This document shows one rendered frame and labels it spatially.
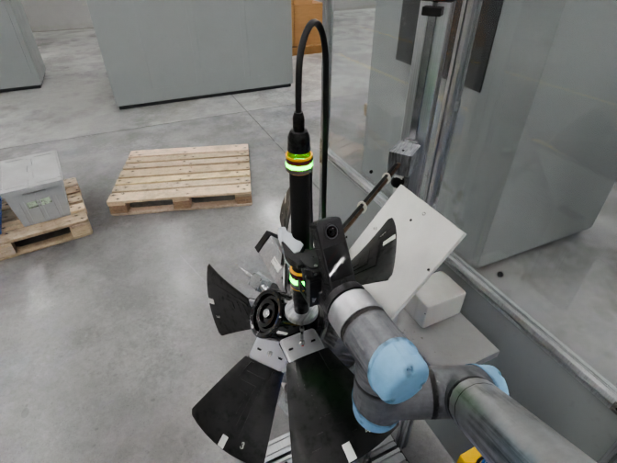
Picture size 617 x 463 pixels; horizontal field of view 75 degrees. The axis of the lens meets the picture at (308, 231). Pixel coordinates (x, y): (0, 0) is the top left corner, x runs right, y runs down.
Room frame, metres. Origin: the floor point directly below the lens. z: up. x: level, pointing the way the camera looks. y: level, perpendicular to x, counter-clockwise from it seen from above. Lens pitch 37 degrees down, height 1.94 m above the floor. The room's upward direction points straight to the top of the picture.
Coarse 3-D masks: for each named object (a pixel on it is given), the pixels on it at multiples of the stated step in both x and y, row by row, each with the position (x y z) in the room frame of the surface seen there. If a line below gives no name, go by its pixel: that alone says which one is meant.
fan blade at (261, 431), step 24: (240, 360) 0.60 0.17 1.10; (216, 384) 0.57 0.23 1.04; (240, 384) 0.56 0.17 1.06; (264, 384) 0.56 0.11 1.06; (192, 408) 0.55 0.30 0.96; (216, 408) 0.53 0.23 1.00; (240, 408) 0.53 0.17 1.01; (264, 408) 0.52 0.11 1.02; (216, 432) 0.50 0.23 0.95; (240, 432) 0.49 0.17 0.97; (264, 432) 0.49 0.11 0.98; (240, 456) 0.45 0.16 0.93; (264, 456) 0.45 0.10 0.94
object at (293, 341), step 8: (288, 336) 0.60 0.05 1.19; (296, 336) 0.60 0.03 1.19; (304, 336) 0.60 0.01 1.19; (312, 336) 0.60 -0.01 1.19; (280, 344) 0.58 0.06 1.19; (288, 344) 0.58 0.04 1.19; (296, 344) 0.58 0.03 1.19; (304, 344) 0.58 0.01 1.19; (312, 344) 0.58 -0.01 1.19; (320, 344) 0.58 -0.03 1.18; (288, 352) 0.56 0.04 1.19; (296, 352) 0.56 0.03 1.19; (304, 352) 0.56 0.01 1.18; (312, 352) 0.56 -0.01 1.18; (288, 360) 0.54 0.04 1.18
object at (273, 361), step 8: (256, 344) 0.62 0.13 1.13; (264, 344) 0.62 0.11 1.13; (272, 344) 0.62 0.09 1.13; (256, 352) 0.61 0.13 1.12; (264, 352) 0.61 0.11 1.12; (280, 352) 0.61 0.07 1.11; (256, 360) 0.60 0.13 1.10; (264, 360) 0.60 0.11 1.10; (272, 360) 0.60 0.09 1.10; (280, 360) 0.60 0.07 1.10; (280, 368) 0.59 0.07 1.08
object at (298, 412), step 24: (312, 360) 0.54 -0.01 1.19; (336, 360) 0.54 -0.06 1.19; (288, 384) 0.49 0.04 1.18; (312, 384) 0.48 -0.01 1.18; (336, 384) 0.48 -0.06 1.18; (288, 408) 0.44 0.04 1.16; (312, 408) 0.44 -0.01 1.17; (336, 408) 0.43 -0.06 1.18; (312, 432) 0.39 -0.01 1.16; (336, 432) 0.39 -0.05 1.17; (360, 432) 0.39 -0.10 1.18; (312, 456) 0.36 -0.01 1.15; (336, 456) 0.35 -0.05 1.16; (360, 456) 0.35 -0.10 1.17
